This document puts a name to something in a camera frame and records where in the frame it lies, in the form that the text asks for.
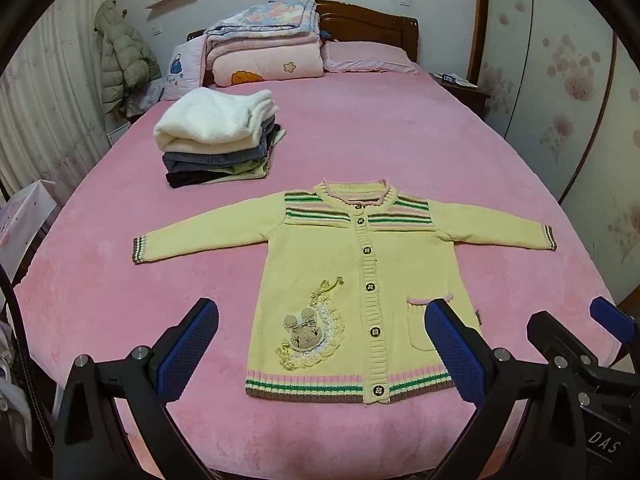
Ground folded pink quilt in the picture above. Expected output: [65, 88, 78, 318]
[207, 35, 326, 86]

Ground khaki padded jacket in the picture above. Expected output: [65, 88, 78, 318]
[95, 0, 163, 122]

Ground folded black garment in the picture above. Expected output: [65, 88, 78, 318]
[166, 167, 236, 190]

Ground bed with pink sheet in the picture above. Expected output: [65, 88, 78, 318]
[12, 57, 621, 480]

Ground white cushion with blue print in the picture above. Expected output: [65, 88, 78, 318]
[162, 35, 208, 102]

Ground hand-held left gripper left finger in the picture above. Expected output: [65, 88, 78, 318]
[52, 297, 221, 480]

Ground yellow striped knit cardigan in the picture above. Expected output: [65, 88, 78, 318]
[131, 177, 558, 406]

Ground brown wooden nightstand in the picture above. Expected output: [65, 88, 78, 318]
[430, 72, 492, 122]

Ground folded white fleece garment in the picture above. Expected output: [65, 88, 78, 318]
[153, 88, 279, 155]

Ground folded patterned quilt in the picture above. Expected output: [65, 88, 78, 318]
[206, 0, 321, 45]

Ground folded light green garment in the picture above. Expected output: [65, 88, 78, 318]
[220, 156, 273, 181]

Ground white curtain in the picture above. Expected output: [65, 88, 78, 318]
[0, 0, 113, 203]

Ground brown wooden headboard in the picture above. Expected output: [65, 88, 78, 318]
[187, 0, 420, 63]

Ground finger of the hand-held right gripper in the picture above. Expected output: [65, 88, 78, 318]
[589, 296, 640, 361]
[526, 311, 601, 365]

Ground folded grey pants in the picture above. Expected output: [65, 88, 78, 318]
[162, 120, 287, 173]

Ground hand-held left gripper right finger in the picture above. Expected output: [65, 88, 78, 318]
[424, 297, 588, 480]

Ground pink pillow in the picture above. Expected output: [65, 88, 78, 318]
[322, 40, 421, 76]

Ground floral wardrobe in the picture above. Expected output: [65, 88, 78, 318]
[469, 0, 640, 306]

